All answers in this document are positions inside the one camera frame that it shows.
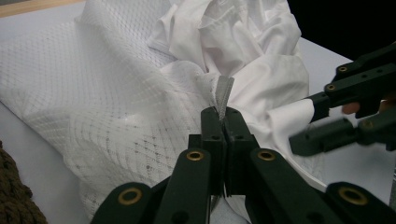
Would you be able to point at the white garment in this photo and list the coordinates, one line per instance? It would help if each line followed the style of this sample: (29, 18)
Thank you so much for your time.
(264, 77)

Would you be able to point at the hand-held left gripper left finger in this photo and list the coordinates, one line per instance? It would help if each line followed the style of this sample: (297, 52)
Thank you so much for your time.
(213, 140)

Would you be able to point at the wooden table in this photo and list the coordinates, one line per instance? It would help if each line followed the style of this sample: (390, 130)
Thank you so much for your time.
(18, 7)

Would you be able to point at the black curtain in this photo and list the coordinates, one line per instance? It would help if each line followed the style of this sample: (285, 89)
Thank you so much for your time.
(342, 25)

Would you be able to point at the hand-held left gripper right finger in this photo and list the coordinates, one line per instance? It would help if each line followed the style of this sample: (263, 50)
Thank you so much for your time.
(238, 140)

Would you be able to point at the white table cover board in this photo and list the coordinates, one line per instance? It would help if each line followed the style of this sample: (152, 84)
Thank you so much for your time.
(40, 155)

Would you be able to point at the brown wicker basket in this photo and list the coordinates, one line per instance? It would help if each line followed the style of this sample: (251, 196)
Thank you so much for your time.
(12, 193)

